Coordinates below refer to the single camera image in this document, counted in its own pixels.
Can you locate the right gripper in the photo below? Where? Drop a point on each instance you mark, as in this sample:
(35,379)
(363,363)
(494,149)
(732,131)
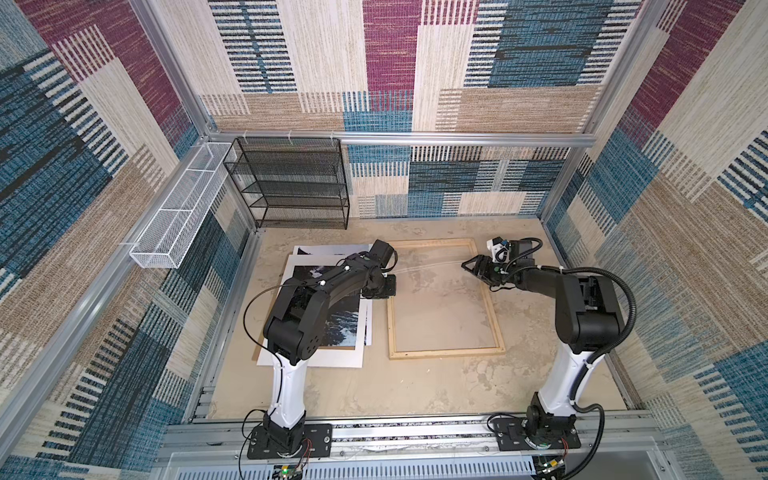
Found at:
(484,270)

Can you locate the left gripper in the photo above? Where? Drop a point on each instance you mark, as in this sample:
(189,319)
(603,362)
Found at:
(391,280)

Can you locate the clear acrylic sheet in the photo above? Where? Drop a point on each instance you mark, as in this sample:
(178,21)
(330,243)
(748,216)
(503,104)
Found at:
(444,300)

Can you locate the wooden picture frame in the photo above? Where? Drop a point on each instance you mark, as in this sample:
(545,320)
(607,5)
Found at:
(444,300)

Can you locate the brown cardboard backing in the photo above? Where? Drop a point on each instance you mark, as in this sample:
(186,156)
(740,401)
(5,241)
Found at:
(261,355)

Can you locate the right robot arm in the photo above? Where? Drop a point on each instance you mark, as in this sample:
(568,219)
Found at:
(595,311)

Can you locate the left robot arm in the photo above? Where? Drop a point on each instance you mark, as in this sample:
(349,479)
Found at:
(287,408)

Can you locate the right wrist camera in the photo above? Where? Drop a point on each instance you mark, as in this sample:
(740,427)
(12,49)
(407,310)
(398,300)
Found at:
(499,250)

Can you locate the black wire shelf rack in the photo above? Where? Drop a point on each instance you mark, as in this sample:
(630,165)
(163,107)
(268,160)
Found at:
(291,183)

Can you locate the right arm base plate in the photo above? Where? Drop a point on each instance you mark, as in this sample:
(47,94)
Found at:
(513,433)

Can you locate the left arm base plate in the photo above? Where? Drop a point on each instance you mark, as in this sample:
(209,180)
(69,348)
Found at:
(273,442)

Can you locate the white mesh wall basket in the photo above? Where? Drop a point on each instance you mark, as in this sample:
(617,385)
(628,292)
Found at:
(166,240)

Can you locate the aluminium front rail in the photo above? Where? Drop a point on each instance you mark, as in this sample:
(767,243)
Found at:
(421,447)

